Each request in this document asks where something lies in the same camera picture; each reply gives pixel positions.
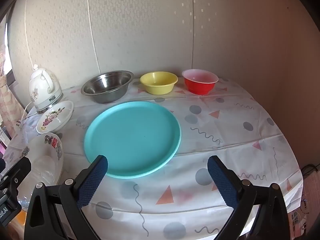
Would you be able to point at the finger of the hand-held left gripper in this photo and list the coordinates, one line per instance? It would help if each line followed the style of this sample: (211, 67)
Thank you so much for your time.
(17, 171)

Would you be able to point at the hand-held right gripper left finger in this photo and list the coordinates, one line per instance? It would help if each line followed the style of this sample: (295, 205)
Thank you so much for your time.
(92, 180)

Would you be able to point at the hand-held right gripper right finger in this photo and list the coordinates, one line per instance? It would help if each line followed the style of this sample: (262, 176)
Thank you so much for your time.
(222, 180)

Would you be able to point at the large floral ceramic plate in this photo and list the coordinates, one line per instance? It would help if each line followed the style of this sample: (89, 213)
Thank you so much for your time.
(42, 160)

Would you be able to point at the teal plastic plate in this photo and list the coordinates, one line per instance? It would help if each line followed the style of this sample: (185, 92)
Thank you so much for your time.
(132, 135)

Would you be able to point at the small floral ceramic dish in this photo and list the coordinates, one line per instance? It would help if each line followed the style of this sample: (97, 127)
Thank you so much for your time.
(53, 116)

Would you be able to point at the stainless steel bowl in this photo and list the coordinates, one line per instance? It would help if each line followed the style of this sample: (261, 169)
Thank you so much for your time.
(107, 93)

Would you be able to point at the red plastic bowl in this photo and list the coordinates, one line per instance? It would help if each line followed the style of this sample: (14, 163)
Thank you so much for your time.
(200, 86)

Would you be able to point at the yellow plastic bowl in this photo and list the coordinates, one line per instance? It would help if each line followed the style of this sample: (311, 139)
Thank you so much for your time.
(157, 87)

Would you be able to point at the white patterned tablecloth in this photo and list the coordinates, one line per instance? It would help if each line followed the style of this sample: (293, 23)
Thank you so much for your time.
(225, 130)

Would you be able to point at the pink floral curtain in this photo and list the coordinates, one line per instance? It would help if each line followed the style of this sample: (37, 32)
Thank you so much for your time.
(6, 105)

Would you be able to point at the white floral electric kettle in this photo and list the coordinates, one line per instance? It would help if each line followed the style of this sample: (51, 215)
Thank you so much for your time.
(40, 92)

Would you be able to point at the pink patterned object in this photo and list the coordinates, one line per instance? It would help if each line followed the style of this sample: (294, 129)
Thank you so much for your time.
(311, 187)

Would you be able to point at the window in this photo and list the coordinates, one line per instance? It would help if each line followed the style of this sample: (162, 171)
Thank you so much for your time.
(8, 50)

